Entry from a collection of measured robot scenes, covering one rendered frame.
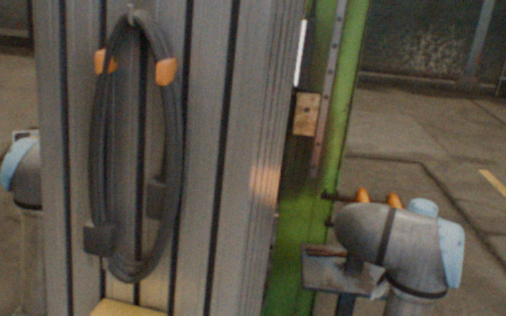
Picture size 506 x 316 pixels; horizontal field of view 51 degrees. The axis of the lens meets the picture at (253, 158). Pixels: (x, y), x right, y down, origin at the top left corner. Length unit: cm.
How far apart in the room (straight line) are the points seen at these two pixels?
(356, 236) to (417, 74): 759
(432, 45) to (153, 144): 801
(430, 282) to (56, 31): 74
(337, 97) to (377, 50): 616
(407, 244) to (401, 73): 753
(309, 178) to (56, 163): 167
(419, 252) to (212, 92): 57
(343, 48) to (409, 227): 120
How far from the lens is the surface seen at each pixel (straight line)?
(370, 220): 99
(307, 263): 209
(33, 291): 127
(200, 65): 54
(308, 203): 228
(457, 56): 869
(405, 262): 100
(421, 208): 147
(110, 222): 65
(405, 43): 837
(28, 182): 115
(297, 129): 212
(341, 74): 210
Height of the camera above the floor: 190
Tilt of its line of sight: 23 degrees down
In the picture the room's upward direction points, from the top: 7 degrees clockwise
